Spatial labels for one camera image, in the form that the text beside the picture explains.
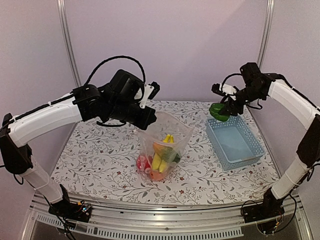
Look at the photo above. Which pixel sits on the yellow toy banana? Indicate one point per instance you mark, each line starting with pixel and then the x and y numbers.
pixel 158 164

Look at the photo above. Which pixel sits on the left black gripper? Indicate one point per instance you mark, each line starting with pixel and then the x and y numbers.
pixel 144 123

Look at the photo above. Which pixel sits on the light blue perforated basket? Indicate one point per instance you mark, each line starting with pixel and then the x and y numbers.
pixel 234 143

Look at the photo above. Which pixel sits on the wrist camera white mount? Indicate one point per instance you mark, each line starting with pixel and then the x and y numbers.
pixel 225 90
pixel 150 91

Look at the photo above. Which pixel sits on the clear zip top bag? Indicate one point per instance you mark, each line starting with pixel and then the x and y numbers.
pixel 166 124

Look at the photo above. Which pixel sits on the green toy watermelon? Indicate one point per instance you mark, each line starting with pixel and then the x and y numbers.
pixel 176 159

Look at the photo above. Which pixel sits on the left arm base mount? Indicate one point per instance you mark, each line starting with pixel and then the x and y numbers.
pixel 80 211

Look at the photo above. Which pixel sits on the red toy apple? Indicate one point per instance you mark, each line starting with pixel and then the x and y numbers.
pixel 143 164

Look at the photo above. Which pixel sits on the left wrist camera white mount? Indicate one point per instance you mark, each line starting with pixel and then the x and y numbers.
pixel 150 91

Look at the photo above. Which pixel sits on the green toy pepper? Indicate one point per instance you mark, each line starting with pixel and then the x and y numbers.
pixel 214 110

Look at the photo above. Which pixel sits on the orange toy orange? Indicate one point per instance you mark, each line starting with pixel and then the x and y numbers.
pixel 156 176

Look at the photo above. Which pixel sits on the left aluminium frame post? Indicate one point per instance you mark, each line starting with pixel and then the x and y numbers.
pixel 68 41

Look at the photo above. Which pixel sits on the orange green toy mango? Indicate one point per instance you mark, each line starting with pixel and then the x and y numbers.
pixel 164 151

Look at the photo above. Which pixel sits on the right aluminium frame post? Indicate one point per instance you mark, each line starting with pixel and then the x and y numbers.
pixel 266 32

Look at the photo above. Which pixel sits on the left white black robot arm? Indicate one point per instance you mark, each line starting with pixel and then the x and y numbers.
pixel 82 104

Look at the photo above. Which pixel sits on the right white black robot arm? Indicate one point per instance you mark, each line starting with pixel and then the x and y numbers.
pixel 305 114

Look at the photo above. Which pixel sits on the front aluminium rail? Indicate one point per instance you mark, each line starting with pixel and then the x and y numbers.
pixel 120 220

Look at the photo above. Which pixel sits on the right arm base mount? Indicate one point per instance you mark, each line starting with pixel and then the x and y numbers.
pixel 270 207

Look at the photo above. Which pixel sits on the aluminium frame post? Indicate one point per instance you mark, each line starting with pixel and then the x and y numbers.
pixel 68 41
pixel 266 32

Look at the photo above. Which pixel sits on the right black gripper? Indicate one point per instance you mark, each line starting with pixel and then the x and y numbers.
pixel 233 109

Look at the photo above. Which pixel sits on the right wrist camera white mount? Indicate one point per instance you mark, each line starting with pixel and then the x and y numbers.
pixel 225 90

